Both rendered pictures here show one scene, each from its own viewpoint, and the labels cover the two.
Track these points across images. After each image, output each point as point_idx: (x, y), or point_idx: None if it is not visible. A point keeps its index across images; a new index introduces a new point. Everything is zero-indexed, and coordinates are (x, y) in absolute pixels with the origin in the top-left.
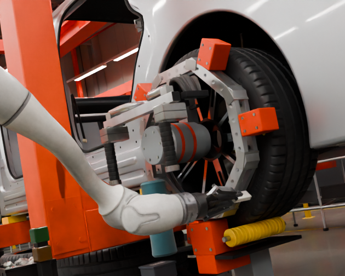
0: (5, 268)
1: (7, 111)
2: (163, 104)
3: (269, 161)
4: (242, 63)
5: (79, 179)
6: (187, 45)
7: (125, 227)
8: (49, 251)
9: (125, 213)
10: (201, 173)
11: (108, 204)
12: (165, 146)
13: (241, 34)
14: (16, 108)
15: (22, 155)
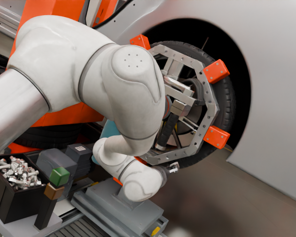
0: None
1: (143, 135)
2: (185, 106)
3: (201, 155)
4: (227, 90)
5: (116, 152)
6: (179, 23)
7: (125, 193)
8: (62, 192)
9: (132, 186)
10: None
11: (113, 160)
12: (167, 132)
13: (209, 38)
14: (150, 134)
15: None
